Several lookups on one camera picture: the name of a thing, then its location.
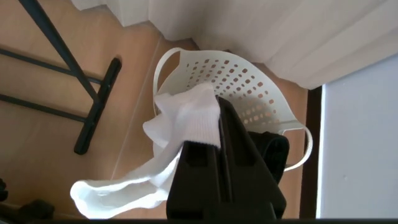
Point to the white printed t-shirt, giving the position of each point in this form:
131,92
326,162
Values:
192,118

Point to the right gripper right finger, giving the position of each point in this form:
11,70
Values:
252,186

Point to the black garment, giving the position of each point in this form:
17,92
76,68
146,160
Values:
273,149

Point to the white laundry basket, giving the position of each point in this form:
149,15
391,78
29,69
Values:
236,77

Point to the black clothes rack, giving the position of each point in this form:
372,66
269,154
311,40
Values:
96,102

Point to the beige curtain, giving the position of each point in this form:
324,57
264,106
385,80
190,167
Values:
280,31

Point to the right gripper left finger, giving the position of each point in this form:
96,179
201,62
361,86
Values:
196,186

